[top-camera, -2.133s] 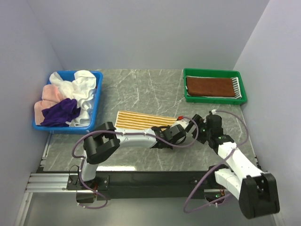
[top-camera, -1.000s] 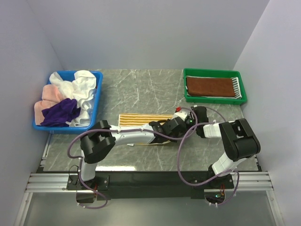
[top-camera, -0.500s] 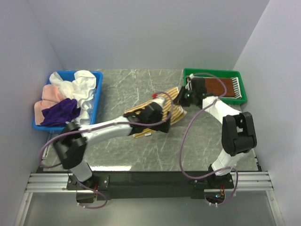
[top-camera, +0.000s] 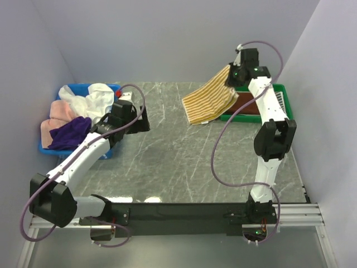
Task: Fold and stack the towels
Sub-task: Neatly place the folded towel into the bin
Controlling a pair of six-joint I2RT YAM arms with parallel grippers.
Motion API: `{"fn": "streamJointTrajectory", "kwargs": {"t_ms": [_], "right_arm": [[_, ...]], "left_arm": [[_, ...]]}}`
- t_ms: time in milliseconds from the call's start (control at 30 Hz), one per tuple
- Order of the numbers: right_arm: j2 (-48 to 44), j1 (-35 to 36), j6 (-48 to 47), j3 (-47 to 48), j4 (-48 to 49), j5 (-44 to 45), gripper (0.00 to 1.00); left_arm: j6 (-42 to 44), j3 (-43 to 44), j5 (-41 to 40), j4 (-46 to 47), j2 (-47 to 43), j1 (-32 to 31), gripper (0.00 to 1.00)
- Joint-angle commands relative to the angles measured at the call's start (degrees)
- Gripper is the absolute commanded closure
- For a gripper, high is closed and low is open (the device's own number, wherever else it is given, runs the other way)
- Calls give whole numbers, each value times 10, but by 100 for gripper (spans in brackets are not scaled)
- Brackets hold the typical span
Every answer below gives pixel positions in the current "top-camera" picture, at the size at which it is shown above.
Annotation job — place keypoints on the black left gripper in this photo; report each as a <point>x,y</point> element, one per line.
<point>142,125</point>

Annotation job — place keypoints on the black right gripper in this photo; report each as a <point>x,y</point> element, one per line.
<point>230,82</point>

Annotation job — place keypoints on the blue plastic bin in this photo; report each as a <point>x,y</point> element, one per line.
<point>44,150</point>

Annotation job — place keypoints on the aluminium frame rail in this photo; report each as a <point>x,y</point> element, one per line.
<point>291,215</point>

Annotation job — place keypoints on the cream yellow striped towel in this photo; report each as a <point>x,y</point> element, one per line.
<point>211,100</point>

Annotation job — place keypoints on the purple towel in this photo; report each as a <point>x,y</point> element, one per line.
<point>70,135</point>

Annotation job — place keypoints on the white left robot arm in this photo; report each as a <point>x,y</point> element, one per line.
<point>51,195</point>

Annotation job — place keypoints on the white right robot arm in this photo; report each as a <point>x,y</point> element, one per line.
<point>274,138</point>

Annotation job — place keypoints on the brown towel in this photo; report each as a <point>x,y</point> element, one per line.
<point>243,98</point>

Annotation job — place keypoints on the green plastic tray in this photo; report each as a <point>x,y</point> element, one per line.
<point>257,119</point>

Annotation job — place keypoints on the green white striped towel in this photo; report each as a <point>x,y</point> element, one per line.
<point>280,98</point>

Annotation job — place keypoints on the pink towel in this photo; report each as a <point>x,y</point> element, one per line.
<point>60,114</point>

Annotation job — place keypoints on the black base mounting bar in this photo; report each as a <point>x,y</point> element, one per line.
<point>149,219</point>

